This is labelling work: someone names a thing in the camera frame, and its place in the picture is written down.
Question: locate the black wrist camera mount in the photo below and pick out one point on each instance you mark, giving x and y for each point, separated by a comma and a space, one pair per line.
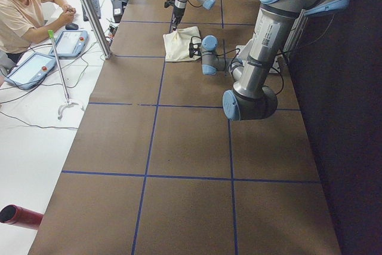
195, 46
169, 3

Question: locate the black keyboard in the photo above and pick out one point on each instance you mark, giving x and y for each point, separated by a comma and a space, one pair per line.
97, 9

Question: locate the far blue teach pendant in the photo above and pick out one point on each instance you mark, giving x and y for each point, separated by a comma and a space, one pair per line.
71, 43

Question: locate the person in beige shirt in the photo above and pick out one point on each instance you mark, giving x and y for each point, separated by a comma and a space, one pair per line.
22, 24

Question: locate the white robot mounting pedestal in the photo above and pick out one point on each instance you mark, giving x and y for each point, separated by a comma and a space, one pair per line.
262, 48

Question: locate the near blue teach pendant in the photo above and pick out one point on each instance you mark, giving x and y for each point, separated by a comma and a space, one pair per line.
31, 72

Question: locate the blue teach pendant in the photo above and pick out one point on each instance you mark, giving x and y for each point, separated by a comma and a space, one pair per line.
31, 72
71, 43

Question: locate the red cylinder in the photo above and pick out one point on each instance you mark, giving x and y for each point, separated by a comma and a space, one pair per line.
21, 217

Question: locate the aluminium frame post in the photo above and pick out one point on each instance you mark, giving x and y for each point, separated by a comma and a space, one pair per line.
97, 28

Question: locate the black computer mouse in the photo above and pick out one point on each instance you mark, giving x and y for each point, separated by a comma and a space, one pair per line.
71, 26

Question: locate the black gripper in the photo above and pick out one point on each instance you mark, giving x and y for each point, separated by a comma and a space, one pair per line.
178, 12

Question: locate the cream long-sleeve cat shirt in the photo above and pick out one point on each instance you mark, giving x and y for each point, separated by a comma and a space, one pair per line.
177, 44

